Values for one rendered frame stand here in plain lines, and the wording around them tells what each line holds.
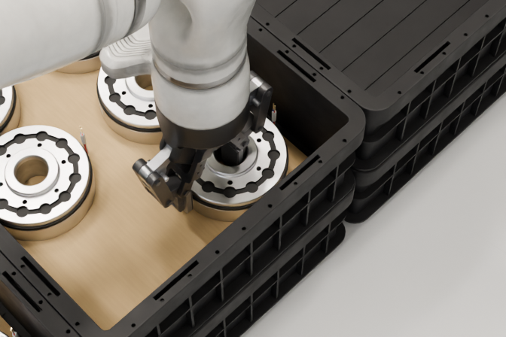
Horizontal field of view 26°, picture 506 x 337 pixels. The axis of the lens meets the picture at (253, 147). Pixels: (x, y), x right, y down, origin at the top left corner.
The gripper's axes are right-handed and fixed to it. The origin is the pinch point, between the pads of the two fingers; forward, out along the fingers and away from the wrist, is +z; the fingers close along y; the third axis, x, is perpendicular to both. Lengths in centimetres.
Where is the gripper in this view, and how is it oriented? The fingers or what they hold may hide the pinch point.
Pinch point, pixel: (207, 176)
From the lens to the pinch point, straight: 97.5
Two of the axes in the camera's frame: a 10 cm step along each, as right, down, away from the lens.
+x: -6.9, -6.2, 3.6
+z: -0.1, 5.0, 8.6
